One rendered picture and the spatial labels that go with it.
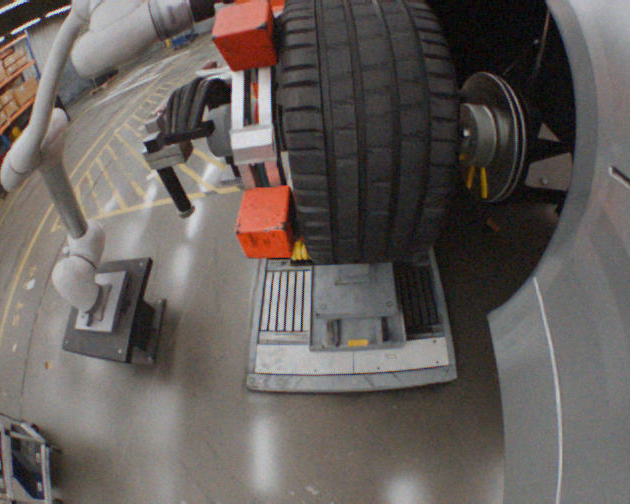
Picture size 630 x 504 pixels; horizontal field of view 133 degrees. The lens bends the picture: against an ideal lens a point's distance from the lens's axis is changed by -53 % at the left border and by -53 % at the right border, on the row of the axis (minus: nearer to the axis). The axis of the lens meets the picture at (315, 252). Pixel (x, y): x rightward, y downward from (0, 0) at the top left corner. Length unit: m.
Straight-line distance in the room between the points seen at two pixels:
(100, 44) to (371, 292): 1.06
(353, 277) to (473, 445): 0.89
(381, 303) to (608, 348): 0.88
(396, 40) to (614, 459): 0.52
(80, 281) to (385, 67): 1.21
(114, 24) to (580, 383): 0.73
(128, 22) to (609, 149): 0.59
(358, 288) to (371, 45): 0.87
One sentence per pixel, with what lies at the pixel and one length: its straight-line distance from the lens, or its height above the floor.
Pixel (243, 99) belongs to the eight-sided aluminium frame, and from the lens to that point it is 0.44.
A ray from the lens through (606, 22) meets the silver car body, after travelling 0.32.
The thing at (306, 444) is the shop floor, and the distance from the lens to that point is 1.18.
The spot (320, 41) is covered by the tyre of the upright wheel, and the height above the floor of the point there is 1.09.
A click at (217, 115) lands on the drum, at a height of 0.91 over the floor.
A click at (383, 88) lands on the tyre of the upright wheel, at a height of 1.04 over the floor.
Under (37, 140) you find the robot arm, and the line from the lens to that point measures 0.76.
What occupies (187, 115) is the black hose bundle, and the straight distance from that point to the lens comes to 0.49.
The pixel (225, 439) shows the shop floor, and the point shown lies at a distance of 1.26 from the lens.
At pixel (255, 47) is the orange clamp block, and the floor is 1.09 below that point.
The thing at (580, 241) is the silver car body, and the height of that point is 1.00.
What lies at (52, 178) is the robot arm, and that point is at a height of 0.91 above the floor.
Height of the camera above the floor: 1.17
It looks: 54 degrees down
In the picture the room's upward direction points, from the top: 9 degrees counter-clockwise
